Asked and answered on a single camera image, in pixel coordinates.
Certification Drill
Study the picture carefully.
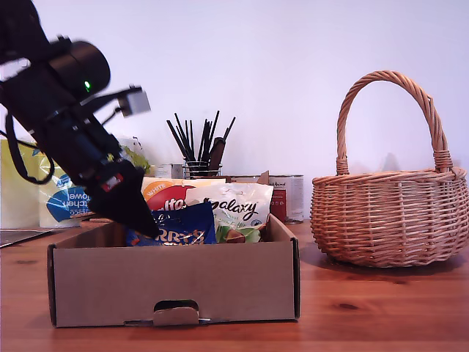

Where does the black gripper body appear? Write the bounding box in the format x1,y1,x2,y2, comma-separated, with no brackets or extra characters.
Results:
64,126,124,184

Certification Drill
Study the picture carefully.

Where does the white Maltesers mini bunnies bag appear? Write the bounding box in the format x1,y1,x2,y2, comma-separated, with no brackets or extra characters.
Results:
141,177,227,213

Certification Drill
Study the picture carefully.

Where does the blue Terry's chocolate egg bag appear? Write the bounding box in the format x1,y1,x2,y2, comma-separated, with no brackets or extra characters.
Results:
126,201,217,247

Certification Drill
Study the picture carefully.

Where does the white Galaxy mint egg bag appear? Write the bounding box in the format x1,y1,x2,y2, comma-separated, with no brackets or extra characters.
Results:
186,183,275,245

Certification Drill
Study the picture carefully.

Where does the brown cardboard box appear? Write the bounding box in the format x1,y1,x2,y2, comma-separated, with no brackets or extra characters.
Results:
47,170,302,329

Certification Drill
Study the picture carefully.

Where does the round cork mat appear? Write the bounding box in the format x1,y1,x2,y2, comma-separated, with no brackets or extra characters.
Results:
81,219,122,230

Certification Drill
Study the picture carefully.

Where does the small white paper carton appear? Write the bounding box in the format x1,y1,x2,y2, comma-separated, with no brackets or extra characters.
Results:
155,164,185,180

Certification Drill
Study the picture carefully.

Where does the kitchen towel roll pack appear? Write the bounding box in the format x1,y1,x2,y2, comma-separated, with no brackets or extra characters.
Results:
0,137,153,230

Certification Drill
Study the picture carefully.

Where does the dark flat sheet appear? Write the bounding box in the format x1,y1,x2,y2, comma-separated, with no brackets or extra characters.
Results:
0,230,56,250

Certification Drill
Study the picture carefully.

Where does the red label tin can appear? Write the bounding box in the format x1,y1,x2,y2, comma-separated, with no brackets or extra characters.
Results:
270,175,306,225

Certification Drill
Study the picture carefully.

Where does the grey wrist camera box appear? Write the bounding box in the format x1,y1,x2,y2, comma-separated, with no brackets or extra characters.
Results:
87,84,152,118

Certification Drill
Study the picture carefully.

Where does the black cable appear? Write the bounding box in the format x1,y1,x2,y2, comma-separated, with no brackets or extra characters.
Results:
5,113,56,184

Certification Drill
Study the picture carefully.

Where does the wire utensil holder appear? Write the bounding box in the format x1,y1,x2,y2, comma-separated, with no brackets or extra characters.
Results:
182,158,224,180

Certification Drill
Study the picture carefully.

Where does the brown wooden handle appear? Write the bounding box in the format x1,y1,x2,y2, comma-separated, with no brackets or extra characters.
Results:
210,137,227,172

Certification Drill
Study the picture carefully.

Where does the woven wicker basket with handle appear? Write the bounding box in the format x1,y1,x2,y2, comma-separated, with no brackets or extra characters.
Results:
310,70,469,268

